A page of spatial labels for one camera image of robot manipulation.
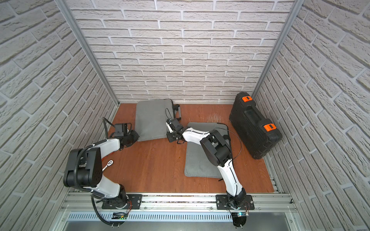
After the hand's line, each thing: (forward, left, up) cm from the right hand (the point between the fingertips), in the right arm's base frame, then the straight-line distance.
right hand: (171, 135), depth 99 cm
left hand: (+1, +21, +5) cm, 21 cm away
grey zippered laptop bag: (+16, +15, +3) cm, 22 cm away
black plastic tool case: (-14, -50, +17) cm, 55 cm away
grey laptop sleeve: (-22, -16, +1) cm, 27 cm away
